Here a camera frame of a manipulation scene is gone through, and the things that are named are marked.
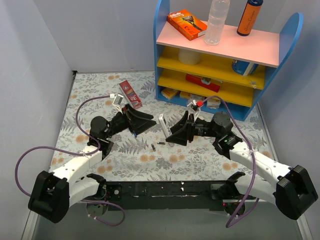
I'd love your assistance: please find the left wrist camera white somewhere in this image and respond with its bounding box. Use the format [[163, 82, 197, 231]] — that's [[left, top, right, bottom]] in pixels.
[[112, 93, 124, 113]]

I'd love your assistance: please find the aluminium rail frame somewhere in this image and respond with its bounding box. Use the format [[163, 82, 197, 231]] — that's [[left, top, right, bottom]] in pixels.
[[22, 195, 313, 240]]

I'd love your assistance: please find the red box on shelf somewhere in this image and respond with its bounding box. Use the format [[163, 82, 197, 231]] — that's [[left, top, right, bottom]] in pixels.
[[185, 74, 223, 93]]

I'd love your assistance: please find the black base bar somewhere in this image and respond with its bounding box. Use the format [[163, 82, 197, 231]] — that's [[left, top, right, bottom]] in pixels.
[[77, 180, 256, 212]]

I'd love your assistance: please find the orange razor box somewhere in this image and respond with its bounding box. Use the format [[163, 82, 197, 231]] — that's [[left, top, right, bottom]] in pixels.
[[167, 9, 207, 41]]

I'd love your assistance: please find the white paper roll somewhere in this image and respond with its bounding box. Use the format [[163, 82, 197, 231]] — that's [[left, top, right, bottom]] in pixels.
[[178, 48, 202, 65]]

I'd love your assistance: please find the white remote control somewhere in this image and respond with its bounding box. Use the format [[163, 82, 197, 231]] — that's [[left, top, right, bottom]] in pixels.
[[158, 113, 170, 139]]

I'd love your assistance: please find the red toothpaste box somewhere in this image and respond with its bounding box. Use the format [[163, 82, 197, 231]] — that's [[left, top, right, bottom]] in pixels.
[[119, 80, 143, 110]]

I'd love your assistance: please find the clear plastic bottle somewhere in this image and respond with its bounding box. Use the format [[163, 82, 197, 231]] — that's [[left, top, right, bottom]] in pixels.
[[204, 0, 230, 45]]

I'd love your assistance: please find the floral table mat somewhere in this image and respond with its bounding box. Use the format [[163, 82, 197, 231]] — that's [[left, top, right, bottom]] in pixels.
[[46, 71, 279, 182]]

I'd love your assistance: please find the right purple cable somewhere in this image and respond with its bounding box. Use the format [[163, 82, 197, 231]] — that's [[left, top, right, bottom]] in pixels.
[[199, 95, 261, 229]]

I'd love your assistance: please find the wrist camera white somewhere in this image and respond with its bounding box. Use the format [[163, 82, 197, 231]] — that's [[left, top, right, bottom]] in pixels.
[[186, 99, 204, 121], [112, 93, 124, 113]]

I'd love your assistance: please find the orange cylindrical bottle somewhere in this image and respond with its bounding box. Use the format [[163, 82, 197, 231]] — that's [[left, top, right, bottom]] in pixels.
[[236, 0, 264, 36]]

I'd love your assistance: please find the blue white can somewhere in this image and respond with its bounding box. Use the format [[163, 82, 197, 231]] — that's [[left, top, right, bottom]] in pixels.
[[231, 59, 258, 76]]

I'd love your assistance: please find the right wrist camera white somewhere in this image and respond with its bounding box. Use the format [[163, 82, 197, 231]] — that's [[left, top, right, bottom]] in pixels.
[[186, 99, 204, 121]]

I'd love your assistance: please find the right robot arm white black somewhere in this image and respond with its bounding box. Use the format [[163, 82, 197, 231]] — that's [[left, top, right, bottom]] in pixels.
[[165, 111, 319, 220]]

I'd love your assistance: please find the white pack right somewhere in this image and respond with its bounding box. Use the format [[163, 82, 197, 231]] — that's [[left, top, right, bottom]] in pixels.
[[206, 97, 221, 110]]

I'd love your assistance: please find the yellow white pack middle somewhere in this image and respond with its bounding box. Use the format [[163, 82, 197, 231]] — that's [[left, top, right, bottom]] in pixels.
[[179, 91, 205, 101]]

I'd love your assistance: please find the yellow soap pack left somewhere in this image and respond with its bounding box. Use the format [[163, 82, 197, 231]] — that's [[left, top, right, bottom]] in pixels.
[[161, 87, 180, 100]]

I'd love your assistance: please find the blue shelf unit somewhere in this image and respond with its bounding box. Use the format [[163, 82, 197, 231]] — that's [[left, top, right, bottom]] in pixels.
[[153, 0, 304, 121]]

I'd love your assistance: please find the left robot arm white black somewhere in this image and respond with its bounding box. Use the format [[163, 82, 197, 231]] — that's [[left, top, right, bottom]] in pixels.
[[28, 104, 156, 223]]

